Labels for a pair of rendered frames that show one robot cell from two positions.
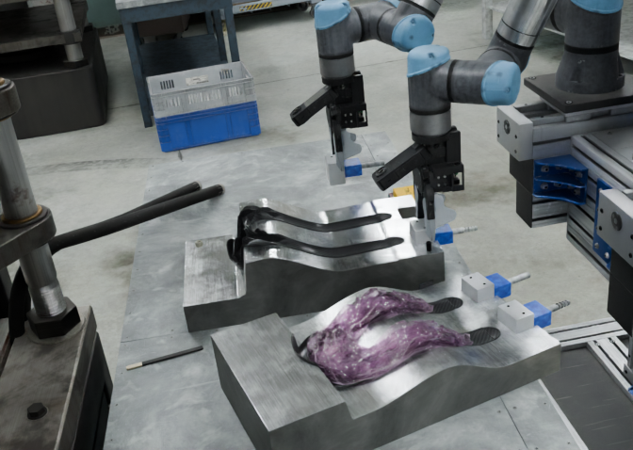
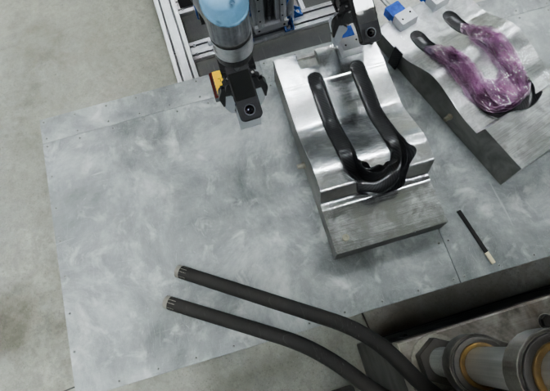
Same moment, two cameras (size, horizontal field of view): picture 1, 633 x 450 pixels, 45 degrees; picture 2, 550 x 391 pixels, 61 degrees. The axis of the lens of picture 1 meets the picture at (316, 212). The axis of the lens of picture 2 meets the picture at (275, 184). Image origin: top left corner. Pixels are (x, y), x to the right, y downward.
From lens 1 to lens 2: 1.69 m
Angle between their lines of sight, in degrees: 67
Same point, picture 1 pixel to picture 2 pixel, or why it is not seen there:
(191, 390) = (507, 204)
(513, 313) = not seen: outside the picture
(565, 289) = (71, 85)
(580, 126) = not seen: outside the picture
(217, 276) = (398, 206)
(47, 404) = (535, 317)
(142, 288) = (377, 294)
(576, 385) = not seen: hidden behind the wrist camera
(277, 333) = (511, 123)
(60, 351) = not seen: hidden behind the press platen
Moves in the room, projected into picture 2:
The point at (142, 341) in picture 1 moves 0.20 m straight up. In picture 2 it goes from (456, 263) to (491, 245)
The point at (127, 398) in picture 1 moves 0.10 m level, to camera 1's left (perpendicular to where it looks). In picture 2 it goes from (525, 249) to (542, 293)
